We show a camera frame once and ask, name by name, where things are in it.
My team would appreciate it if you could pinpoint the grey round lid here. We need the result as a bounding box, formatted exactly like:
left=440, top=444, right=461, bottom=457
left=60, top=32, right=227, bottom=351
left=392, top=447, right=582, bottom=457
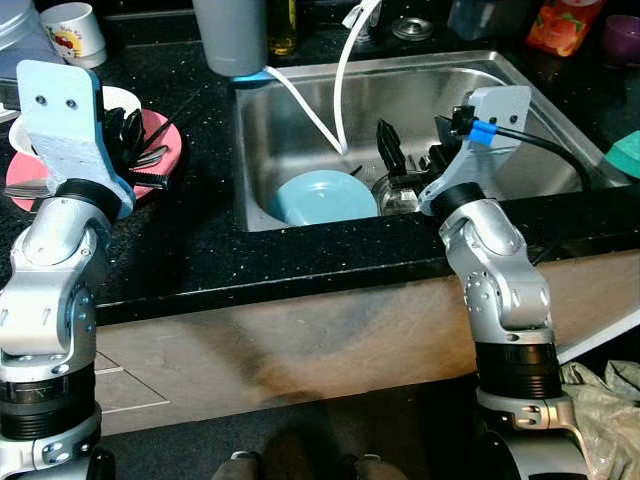
left=0, top=0, right=61, bottom=81

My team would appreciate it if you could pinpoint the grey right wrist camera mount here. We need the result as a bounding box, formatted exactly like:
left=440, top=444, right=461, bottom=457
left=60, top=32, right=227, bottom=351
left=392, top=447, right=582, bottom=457
left=418, top=85, right=531, bottom=216

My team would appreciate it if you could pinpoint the pink plate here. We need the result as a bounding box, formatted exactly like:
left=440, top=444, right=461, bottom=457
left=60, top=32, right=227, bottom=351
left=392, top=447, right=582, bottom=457
left=5, top=108, right=184, bottom=213

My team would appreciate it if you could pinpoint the white bowl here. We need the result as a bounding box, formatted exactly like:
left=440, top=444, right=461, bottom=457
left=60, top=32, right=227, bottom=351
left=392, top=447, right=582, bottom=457
left=8, top=85, right=143, bottom=156

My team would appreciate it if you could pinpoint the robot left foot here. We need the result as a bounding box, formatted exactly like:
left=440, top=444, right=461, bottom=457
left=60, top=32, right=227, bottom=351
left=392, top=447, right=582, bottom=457
left=212, top=450, right=263, bottom=480

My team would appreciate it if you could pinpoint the white mug with red print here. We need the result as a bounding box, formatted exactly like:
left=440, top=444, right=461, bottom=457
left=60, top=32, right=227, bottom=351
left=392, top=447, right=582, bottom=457
left=40, top=2, right=108, bottom=69

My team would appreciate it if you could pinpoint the dark plastic container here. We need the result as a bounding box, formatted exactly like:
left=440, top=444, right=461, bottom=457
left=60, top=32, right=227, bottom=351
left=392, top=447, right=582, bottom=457
left=447, top=0, right=516, bottom=41

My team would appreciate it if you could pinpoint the white hose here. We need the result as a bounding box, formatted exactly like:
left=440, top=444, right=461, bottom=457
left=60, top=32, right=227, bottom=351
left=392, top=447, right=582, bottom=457
left=262, top=0, right=386, bottom=159

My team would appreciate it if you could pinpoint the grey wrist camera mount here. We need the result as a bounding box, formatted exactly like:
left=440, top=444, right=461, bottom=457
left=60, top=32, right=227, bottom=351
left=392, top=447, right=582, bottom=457
left=418, top=85, right=531, bottom=216
left=16, top=59, right=137, bottom=219

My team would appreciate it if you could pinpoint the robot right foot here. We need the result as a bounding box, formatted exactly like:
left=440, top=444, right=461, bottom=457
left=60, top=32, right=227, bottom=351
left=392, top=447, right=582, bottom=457
left=345, top=452, right=411, bottom=480

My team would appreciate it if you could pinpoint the round metal hole cover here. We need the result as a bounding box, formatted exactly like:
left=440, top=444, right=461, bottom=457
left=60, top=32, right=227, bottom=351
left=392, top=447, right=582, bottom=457
left=392, top=17, right=435, bottom=42

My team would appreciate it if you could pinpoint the light blue plate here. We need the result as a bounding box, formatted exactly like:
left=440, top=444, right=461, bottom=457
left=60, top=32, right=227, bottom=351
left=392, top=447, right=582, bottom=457
left=266, top=170, right=381, bottom=226

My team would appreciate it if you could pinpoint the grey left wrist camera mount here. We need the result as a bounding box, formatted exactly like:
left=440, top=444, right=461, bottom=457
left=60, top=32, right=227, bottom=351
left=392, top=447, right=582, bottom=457
left=16, top=59, right=137, bottom=219

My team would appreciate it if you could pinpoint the green sponge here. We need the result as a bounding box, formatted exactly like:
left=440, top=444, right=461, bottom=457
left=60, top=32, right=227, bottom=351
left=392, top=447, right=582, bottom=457
left=605, top=130, right=640, bottom=181

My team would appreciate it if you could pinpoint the clear drinking glass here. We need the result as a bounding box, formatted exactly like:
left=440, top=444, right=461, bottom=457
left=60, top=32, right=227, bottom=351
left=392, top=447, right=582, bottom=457
left=372, top=170, right=431, bottom=216

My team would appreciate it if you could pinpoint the orange printed packet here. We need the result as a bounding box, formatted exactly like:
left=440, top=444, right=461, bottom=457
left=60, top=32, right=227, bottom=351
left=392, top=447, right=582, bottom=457
left=525, top=0, right=606, bottom=58

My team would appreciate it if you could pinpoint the yellow oil bottle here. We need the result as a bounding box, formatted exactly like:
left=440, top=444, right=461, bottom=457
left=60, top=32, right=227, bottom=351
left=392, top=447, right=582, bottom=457
left=266, top=0, right=299, bottom=56

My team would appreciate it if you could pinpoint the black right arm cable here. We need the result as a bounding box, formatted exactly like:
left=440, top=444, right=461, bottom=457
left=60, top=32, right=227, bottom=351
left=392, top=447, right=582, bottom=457
left=455, top=105, right=593, bottom=193

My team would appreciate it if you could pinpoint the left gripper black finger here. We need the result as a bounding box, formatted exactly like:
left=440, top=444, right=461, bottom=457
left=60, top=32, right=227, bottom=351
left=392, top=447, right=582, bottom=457
left=103, top=105, right=148, bottom=146

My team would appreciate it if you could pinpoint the beige counter front panel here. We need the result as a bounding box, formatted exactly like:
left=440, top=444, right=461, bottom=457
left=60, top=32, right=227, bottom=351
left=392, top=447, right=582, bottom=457
left=0, top=248, right=640, bottom=436

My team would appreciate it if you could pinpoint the stainless steel sink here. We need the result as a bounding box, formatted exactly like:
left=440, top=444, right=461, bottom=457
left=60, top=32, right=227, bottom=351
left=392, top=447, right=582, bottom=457
left=232, top=50, right=626, bottom=233

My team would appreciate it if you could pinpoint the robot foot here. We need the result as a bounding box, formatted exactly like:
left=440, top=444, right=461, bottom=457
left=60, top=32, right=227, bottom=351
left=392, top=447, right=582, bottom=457
left=345, top=452, right=411, bottom=480
left=212, top=450, right=263, bottom=480

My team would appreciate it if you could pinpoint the purple cup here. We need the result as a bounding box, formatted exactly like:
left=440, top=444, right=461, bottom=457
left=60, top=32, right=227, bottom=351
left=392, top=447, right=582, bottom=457
left=602, top=15, right=640, bottom=69

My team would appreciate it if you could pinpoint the grey cylinder with blue base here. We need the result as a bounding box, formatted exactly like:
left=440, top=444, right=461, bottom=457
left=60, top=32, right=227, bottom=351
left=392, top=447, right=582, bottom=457
left=190, top=0, right=271, bottom=79

